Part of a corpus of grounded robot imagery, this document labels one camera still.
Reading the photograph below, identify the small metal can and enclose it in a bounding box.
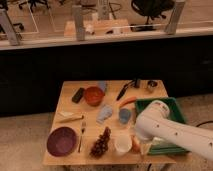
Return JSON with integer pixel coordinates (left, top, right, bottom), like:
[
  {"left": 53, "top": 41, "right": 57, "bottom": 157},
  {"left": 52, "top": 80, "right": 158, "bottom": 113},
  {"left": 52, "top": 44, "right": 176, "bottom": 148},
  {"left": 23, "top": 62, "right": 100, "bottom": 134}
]
[{"left": 147, "top": 80, "right": 158, "bottom": 92}]

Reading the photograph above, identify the black handled knife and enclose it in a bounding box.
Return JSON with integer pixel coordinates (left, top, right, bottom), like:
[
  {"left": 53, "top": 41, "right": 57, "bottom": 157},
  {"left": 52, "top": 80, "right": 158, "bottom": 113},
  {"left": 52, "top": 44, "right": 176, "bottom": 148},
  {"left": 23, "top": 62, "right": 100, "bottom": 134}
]
[{"left": 116, "top": 81, "right": 133, "bottom": 101}]

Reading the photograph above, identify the black office chair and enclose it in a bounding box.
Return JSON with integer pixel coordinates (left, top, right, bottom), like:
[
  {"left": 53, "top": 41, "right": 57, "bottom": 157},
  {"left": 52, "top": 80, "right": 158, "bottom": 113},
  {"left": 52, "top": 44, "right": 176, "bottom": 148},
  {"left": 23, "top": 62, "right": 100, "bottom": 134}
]
[{"left": 131, "top": 0, "right": 175, "bottom": 23}]

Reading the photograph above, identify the red yellow apple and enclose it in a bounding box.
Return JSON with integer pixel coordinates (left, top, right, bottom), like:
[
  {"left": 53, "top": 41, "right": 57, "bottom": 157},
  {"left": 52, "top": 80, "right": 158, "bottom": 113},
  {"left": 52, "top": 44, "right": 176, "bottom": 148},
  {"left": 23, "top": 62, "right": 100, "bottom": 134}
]
[{"left": 132, "top": 136, "right": 140, "bottom": 152}]

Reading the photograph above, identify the blue plastic cup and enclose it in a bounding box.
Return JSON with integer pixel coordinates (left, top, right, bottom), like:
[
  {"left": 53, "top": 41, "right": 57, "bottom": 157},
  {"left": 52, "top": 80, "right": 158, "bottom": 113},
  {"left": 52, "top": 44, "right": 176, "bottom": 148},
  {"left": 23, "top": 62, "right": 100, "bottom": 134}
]
[{"left": 119, "top": 108, "right": 131, "bottom": 124}]

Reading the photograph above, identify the green plastic tray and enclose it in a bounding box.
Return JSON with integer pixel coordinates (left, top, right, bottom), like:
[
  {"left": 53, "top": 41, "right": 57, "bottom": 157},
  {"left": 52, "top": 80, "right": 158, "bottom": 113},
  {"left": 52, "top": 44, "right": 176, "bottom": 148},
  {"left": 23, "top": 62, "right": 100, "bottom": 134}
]
[{"left": 134, "top": 100, "right": 188, "bottom": 154}]

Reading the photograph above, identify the light blue cloth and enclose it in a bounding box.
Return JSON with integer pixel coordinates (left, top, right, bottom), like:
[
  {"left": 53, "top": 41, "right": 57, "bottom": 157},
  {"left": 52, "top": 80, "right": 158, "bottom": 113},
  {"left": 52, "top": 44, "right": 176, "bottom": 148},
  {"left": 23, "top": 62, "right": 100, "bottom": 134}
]
[{"left": 96, "top": 105, "right": 113, "bottom": 124}]

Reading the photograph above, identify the small black box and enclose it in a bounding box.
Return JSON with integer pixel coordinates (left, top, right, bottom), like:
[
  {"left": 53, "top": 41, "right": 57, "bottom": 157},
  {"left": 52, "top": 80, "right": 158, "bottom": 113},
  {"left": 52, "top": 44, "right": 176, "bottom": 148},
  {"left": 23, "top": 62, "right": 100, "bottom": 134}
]
[{"left": 134, "top": 78, "right": 141, "bottom": 88}]

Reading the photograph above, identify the silver fork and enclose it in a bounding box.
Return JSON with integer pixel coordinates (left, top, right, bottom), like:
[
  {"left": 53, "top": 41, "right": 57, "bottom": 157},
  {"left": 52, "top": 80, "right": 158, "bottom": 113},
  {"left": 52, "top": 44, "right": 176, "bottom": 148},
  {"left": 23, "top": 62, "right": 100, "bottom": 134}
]
[{"left": 78, "top": 121, "right": 86, "bottom": 153}]

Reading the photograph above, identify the white paper cup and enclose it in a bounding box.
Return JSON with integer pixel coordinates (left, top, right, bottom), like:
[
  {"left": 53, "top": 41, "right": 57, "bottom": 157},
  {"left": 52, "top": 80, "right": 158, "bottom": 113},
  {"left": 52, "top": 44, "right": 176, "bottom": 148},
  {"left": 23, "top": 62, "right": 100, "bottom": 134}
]
[{"left": 114, "top": 134, "right": 132, "bottom": 156}]

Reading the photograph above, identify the red bowl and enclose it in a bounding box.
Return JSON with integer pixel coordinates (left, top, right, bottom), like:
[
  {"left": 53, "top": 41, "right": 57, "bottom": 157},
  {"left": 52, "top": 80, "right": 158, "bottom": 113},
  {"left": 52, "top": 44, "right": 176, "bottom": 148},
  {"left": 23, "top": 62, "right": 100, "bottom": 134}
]
[{"left": 83, "top": 86, "right": 105, "bottom": 106}]

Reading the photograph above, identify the purple grape bunch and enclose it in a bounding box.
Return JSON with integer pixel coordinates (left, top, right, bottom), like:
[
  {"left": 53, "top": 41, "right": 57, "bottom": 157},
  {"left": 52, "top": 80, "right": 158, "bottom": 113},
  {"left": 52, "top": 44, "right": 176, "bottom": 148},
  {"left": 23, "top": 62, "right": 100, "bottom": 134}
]
[{"left": 90, "top": 127, "right": 111, "bottom": 158}]

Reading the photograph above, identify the blue sponge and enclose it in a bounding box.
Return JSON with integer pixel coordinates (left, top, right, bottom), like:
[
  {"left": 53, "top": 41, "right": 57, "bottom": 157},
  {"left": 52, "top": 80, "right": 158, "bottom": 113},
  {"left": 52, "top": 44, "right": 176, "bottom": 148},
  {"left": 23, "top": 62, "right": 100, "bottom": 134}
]
[{"left": 98, "top": 81, "right": 107, "bottom": 92}]

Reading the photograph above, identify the black rectangular block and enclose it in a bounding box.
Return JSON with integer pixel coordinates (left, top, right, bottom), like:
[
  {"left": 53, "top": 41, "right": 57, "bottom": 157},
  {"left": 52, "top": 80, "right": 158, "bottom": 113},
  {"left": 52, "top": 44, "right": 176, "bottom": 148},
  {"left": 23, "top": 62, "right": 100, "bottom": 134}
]
[{"left": 72, "top": 88, "right": 84, "bottom": 103}]

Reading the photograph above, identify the orange carrot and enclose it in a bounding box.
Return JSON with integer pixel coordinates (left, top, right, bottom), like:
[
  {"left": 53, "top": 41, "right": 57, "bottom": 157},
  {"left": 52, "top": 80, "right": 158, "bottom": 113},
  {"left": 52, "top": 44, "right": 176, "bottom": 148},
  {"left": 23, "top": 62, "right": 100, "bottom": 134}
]
[{"left": 119, "top": 97, "right": 137, "bottom": 108}]

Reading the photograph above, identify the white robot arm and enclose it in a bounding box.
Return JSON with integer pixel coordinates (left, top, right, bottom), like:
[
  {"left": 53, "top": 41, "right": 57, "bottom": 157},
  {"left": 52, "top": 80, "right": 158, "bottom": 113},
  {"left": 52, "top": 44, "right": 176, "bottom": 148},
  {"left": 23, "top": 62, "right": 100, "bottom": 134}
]
[{"left": 134, "top": 100, "right": 213, "bottom": 160}]

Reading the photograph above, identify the purple plate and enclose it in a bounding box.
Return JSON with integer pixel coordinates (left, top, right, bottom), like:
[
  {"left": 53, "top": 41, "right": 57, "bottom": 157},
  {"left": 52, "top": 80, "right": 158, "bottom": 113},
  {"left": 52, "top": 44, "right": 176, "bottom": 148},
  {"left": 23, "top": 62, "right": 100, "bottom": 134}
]
[{"left": 47, "top": 127, "right": 77, "bottom": 157}]

